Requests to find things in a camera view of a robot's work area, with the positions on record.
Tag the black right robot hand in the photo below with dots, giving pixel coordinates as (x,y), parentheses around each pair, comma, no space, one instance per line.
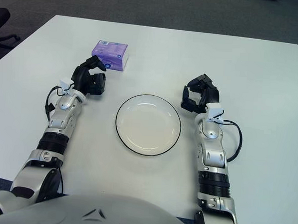
(210,95)

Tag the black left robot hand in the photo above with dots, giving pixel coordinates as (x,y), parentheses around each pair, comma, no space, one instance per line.
(83,78)

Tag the purple tissue paper pack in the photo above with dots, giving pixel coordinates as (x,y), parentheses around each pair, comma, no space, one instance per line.
(109,52)

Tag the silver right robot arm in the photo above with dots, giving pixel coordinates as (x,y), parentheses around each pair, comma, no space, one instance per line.
(213,155)

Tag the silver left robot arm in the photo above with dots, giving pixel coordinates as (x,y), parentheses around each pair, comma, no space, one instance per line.
(61,115)

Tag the white plate with black rim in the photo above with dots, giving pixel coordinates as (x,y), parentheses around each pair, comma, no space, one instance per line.
(148,125)

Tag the white right wrist connector box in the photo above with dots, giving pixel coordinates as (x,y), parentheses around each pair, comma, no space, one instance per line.
(214,111)

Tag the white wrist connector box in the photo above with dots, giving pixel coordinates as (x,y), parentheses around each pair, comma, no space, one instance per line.
(65,83)
(214,111)

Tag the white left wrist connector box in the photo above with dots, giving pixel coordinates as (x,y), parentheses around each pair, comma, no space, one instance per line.
(65,83)

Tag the black office chair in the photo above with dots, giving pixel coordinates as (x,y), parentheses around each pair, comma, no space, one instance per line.
(0,16)

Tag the grey robot torso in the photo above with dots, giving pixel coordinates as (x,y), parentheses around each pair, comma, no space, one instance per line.
(83,211)

